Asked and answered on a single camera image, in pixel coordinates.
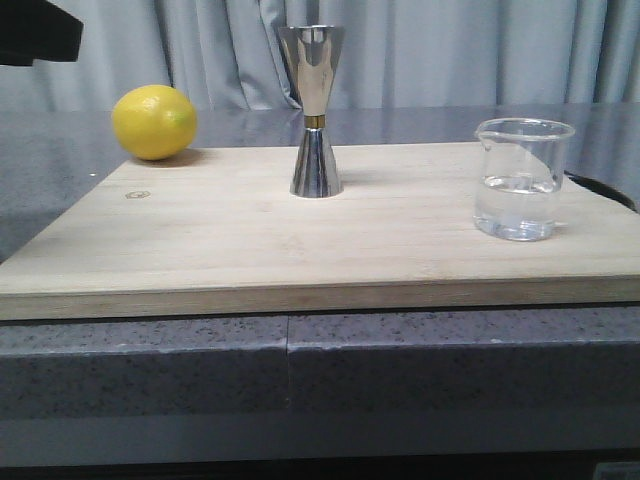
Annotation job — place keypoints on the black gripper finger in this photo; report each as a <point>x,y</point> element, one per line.
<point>38,30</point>

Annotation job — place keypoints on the light wooden cutting board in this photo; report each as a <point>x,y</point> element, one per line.
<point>218,231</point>

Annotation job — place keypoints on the silver double-cone jigger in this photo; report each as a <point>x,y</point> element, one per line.
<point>312,55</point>

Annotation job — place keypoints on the clear glass beaker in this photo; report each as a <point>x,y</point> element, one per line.
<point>521,177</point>

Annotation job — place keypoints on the label at bottom corner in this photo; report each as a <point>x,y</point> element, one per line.
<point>624,470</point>

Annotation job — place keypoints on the yellow lemon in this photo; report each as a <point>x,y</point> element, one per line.
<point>154,122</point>

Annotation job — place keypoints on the black object behind board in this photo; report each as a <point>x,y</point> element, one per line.
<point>602,189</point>

